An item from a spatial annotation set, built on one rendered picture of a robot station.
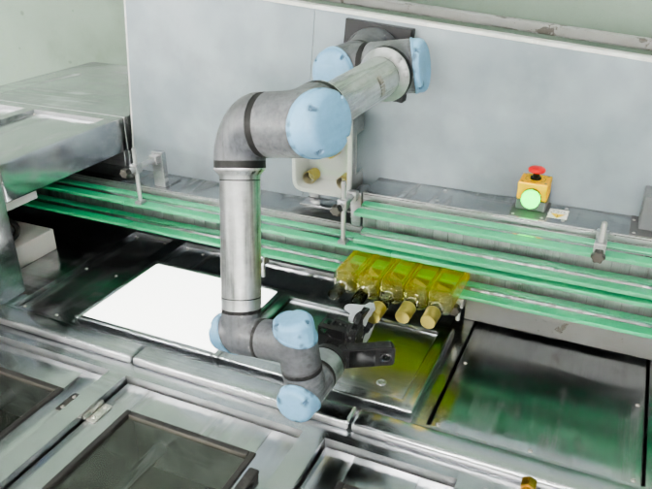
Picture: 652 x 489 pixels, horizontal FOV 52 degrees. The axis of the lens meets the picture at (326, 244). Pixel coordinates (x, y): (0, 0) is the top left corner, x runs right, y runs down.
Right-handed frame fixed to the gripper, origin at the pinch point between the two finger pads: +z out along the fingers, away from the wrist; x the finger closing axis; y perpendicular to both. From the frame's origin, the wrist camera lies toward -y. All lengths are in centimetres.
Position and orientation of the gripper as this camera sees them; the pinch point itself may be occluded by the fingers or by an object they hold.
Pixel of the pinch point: (373, 315)
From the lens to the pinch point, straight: 150.4
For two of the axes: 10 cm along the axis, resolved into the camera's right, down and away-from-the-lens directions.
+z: 4.1, -4.0, 8.2
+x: -0.1, 8.9, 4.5
